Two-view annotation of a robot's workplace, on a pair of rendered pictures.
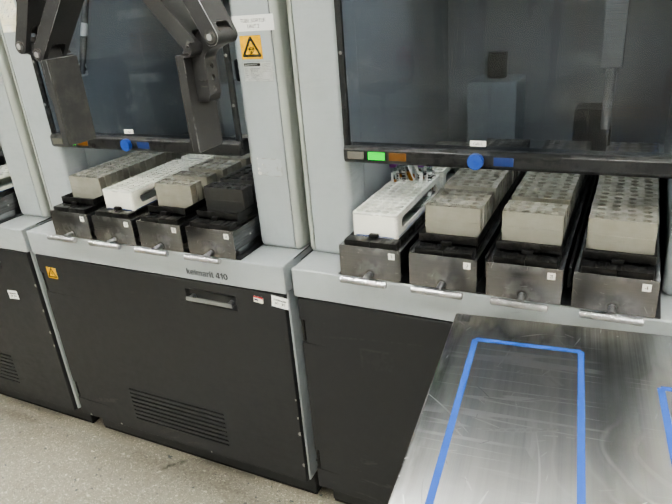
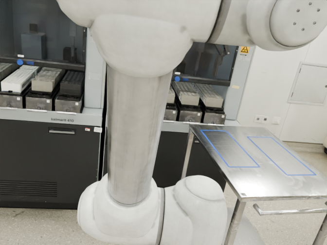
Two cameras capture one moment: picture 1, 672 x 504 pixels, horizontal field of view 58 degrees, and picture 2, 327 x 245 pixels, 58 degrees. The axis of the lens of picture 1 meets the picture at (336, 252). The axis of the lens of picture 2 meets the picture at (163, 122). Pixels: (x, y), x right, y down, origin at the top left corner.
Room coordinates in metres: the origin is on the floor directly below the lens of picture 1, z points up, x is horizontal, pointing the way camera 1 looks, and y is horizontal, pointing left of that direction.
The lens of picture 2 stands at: (-0.21, 0.81, 1.40)
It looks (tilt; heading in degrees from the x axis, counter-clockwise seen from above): 23 degrees down; 322
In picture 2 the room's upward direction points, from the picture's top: 9 degrees clockwise
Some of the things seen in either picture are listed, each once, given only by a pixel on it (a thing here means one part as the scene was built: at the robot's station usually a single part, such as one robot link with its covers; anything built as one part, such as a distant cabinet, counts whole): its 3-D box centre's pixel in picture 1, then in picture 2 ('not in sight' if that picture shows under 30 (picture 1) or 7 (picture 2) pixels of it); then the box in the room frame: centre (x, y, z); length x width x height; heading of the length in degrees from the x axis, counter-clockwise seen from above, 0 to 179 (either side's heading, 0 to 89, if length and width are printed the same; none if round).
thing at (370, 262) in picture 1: (419, 207); not in sight; (1.41, -0.21, 0.78); 0.73 x 0.14 x 0.09; 152
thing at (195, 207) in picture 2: not in sight; (194, 215); (0.22, 0.30, 0.87); 0.18 x 0.16 x 0.22; 56
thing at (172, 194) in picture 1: (176, 194); (42, 85); (1.45, 0.39, 0.85); 0.12 x 0.02 x 0.06; 63
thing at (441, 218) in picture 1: (453, 219); (165, 97); (1.13, -0.24, 0.85); 0.12 x 0.02 x 0.06; 63
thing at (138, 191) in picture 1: (157, 185); (19, 80); (1.61, 0.47, 0.83); 0.30 x 0.10 x 0.06; 152
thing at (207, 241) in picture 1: (279, 196); (76, 87); (1.59, 0.14, 0.78); 0.73 x 0.14 x 0.09; 152
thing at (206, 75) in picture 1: (214, 64); (223, 58); (0.45, 0.07, 1.25); 0.03 x 0.01 x 0.05; 62
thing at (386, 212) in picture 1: (399, 204); not in sight; (1.29, -0.15, 0.83); 0.30 x 0.10 x 0.06; 152
